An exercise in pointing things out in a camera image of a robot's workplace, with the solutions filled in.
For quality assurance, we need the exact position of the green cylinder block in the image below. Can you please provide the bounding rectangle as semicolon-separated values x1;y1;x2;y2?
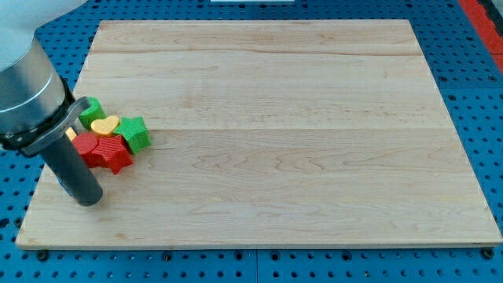
79;97;107;130

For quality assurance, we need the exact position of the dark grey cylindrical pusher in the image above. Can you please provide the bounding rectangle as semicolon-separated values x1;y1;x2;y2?
39;136;103;206

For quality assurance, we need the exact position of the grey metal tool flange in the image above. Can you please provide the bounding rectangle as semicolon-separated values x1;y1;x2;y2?
1;78;91;157

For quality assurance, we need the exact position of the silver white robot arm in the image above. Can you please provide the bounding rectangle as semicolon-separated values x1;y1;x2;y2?
1;0;103;206

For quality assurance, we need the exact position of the green star block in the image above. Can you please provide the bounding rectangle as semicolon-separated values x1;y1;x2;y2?
113;116;151;154

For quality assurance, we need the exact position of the light wooden board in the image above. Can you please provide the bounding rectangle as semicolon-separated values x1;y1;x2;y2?
16;20;502;250

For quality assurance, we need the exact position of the red strip at corner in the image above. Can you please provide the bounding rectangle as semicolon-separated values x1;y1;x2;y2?
458;0;502;71

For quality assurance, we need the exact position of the red star block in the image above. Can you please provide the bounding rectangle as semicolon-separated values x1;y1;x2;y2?
91;135;133;175

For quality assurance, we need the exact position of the yellow heart block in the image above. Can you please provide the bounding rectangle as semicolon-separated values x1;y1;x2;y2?
90;116;120;137

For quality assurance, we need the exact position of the red cylinder block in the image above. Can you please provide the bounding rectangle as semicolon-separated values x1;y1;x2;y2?
72;132;99;168

